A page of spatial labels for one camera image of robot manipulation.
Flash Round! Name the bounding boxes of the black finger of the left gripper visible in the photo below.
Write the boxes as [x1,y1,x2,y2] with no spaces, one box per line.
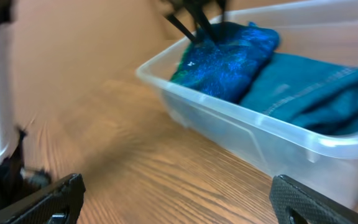
[165,0,229,44]

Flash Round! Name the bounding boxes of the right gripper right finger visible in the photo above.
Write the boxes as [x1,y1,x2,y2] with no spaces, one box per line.
[269,175,358,224]

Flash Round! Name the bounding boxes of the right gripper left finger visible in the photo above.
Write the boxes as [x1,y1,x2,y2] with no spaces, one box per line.
[0,174,86,224]

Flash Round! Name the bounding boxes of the blue sequin fabric bundle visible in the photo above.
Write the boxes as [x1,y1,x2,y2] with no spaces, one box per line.
[170,22,280,103]

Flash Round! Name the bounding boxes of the blue denim jeans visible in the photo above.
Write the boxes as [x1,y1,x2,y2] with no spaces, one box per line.
[240,53,358,136]

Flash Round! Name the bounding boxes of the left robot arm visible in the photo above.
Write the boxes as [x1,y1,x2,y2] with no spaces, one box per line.
[0,0,86,223]

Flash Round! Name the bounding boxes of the clear plastic storage bin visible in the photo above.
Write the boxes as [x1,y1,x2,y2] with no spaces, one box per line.
[136,0,358,208]

